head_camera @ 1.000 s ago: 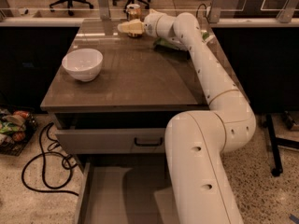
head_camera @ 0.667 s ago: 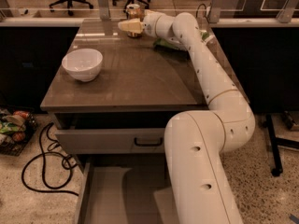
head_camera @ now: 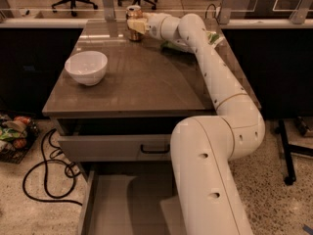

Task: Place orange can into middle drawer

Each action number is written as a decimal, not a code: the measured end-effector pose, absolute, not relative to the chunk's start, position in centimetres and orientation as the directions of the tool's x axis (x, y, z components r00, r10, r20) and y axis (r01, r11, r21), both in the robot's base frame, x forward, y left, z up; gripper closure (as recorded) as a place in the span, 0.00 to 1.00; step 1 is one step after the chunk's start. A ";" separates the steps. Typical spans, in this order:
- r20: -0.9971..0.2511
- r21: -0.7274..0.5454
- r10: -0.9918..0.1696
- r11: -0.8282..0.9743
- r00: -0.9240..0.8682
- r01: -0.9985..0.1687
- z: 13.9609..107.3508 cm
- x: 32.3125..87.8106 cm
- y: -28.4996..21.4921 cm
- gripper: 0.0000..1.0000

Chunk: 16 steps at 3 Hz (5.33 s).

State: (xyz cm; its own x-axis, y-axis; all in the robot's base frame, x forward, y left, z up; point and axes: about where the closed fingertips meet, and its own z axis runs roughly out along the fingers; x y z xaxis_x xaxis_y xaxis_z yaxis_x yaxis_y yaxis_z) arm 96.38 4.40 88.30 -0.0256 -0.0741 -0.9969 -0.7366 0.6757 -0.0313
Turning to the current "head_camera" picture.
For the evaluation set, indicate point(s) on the grey middle drawer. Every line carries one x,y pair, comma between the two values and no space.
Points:
137,202

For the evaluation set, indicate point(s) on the black drawer handle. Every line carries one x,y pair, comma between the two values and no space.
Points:
154,152

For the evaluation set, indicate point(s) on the grey drawer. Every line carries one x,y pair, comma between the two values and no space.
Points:
118,139
137,202

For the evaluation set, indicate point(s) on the green chip bag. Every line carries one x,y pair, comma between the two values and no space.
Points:
213,38

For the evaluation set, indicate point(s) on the orange soda can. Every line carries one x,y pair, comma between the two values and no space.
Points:
133,15

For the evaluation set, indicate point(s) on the grey top drawer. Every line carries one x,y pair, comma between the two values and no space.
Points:
118,139

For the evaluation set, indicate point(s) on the metal post left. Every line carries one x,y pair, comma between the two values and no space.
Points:
109,13

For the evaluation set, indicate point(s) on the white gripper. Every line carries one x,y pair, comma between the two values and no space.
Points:
154,25

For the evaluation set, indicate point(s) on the white ceramic bowl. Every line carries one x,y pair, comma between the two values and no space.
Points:
88,67

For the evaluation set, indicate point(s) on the grey drawer cabinet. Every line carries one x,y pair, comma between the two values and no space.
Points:
142,81

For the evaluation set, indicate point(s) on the metal post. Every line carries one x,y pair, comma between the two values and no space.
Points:
227,7
109,13

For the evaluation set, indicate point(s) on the black wire basket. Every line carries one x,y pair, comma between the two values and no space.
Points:
18,131

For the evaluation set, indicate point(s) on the black stand leg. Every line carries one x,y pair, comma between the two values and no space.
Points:
289,149

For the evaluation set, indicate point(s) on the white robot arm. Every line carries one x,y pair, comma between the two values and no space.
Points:
201,146

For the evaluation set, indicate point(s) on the metal post right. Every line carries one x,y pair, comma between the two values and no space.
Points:
227,7

